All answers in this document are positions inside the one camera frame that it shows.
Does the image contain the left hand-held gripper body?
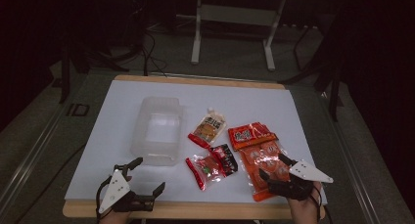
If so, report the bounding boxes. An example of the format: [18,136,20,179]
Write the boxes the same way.
[97,164,155,214]

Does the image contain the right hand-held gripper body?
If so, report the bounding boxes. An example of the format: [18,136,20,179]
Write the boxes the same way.
[267,158,335,202]

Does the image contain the clear plastic container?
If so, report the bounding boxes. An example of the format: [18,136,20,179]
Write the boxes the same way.
[130,96,185,167]

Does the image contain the large orange snack packet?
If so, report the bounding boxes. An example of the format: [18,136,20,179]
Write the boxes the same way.
[227,121,297,202]

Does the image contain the clear red snack packet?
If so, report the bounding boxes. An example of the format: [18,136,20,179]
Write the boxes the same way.
[185,154,226,192]

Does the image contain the beige spout pouch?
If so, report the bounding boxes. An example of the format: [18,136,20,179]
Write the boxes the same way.
[188,107,227,150]

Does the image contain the person's right hand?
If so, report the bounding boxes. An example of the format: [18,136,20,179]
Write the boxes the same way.
[287,181,327,224]

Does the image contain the person's left hand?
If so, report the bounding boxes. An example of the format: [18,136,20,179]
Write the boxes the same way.
[99,207,131,224]

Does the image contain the dark red snack packet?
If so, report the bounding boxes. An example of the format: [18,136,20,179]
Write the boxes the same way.
[209,143,239,178]

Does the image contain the black stand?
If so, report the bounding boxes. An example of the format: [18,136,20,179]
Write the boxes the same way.
[58,41,72,105]
[280,22,346,122]

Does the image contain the right hand-held gripper cable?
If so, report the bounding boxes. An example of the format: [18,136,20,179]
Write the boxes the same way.
[307,181,334,224]

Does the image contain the hand-held gripper cable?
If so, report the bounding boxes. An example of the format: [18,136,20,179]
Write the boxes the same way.
[307,181,334,224]
[95,175,114,224]

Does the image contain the left hand-held gripper cable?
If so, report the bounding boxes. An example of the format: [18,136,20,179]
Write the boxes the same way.
[95,175,114,224]

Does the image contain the metal floor rail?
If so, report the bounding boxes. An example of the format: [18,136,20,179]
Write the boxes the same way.
[0,100,67,212]
[321,93,383,224]

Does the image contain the black floor bracket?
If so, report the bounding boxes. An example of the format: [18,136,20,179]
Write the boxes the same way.
[67,103,91,117]

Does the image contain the thin black floor cable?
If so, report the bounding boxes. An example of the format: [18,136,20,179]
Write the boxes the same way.
[14,144,86,223]

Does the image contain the black floor cables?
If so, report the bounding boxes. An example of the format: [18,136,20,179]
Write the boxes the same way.
[140,31,169,77]

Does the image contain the white metal table frame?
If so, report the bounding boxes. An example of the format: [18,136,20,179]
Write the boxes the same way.
[190,0,288,71]

